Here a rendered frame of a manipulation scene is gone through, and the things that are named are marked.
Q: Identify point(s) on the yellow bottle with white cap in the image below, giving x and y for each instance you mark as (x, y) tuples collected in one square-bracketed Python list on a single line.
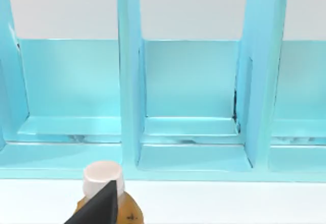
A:
[(98, 174)]

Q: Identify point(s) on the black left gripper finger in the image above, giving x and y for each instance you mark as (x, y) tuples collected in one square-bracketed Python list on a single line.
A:
[(102, 208)]

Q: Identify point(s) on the light blue rack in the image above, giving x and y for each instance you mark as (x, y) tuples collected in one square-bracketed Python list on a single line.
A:
[(178, 94)]

